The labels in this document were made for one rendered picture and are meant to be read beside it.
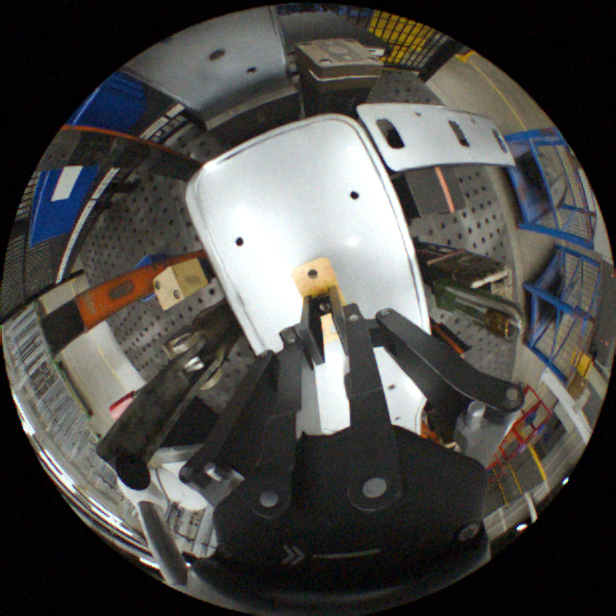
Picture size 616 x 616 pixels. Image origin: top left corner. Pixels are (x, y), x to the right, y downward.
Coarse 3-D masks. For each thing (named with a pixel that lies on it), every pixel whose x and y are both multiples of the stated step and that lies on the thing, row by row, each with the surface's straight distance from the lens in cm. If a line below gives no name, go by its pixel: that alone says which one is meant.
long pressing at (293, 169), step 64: (320, 128) 25; (192, 192) 26; (256, 192) 23; (320, 192) 22; (384, 192) 24; (256, 256) 23; (320, 256) 22; (384, 256) 23; (256, 320) 25; (320, 384) 29; (384, 384) 31
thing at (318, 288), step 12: (312, 264) 20; (324, 264) 20; (300, 276) 20; (324, 276) 20; (300, 288) 20; (312, 288) 20; (324, 288) 20; (324, 300) 20; (324, 312) 20; (324, 324) 22; (324, 336) 22; (336, 336) 22
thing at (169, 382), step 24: (216, 360) 24; (168, 384) 21; (192, 384) 22; (144, 408) 18; (168, 408) 21; (120, 432) 18; (144, 432) 19; (168, 432) 19; (120, 456) 15; (144, 456) 19; (144, 480) 16
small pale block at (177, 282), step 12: (180, 264) 22; (192, 264) 23; (204, 264) 26; (168, 276) 21; (180, 276) 21; (192, 276) 22; (204, 276) 24; (156, 288) 22; (168, 288) 21; (180, 288) 20; (192, 288) 22; (168, 300) 21; (180, 300) 20
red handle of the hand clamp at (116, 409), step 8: (192, 360) 22; (200, 360) 22; (184, 368) 23; (192, 368) 23; (200, 368) 23; (136, 392) 26; (120, 400) 28; (128, 400) 26; (112, 408) 29; (120, 408) 27; (112, 416) 29
